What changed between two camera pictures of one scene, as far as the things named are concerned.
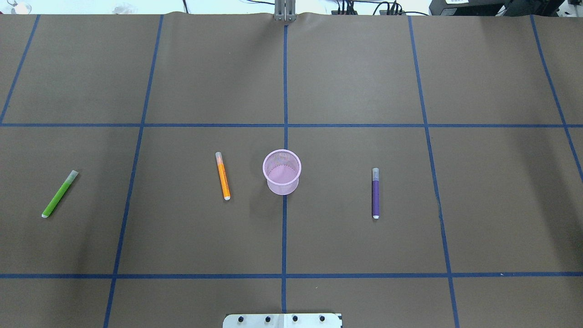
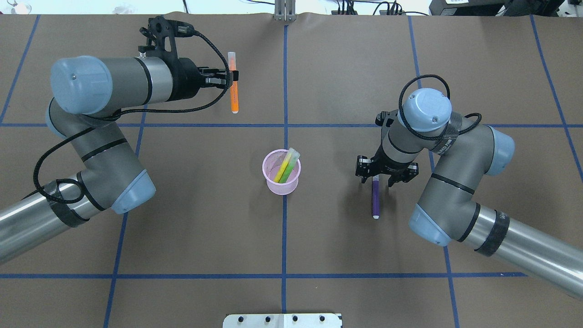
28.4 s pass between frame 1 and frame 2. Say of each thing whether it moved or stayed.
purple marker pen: stayed
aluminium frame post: stayed
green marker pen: moved
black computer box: stayed
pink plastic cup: stayed
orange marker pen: moved
